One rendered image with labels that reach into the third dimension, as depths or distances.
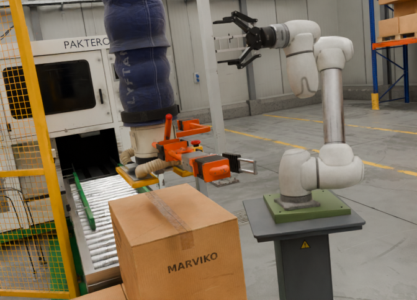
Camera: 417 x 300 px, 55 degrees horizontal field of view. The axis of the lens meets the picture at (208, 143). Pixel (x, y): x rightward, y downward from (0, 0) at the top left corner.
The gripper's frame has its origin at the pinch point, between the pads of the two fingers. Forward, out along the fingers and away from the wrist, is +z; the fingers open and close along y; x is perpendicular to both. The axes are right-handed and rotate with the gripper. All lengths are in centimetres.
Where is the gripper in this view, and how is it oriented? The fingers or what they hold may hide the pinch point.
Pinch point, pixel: (219, 42)
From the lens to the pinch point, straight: 145.3
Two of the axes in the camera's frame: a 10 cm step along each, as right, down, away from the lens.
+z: -9.1, 1.9, -3.7
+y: 1.2, 9.8, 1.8
